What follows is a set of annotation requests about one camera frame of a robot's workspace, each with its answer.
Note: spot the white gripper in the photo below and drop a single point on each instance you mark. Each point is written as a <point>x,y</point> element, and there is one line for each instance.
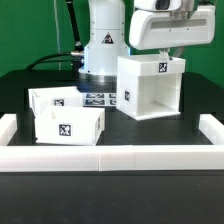
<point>156,30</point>

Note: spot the white drawer cabinet box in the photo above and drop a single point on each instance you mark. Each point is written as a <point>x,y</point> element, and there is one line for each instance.
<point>149,86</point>

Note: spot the white front drawer with tag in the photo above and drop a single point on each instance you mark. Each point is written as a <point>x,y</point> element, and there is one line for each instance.
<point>70,125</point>

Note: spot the white drawer with tag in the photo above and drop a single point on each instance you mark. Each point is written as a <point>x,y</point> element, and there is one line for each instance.
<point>41,98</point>
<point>70,125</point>

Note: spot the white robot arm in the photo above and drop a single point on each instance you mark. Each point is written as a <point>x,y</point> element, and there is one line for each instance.
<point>109,38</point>

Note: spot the white rear drawer with tag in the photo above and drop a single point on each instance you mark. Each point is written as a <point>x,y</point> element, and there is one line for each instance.
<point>41,98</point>

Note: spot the fiducial marker sheet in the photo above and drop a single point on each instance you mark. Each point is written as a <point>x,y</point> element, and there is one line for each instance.
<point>99,99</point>

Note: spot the white table border fence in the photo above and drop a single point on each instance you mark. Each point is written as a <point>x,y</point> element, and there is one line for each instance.
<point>103,158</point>

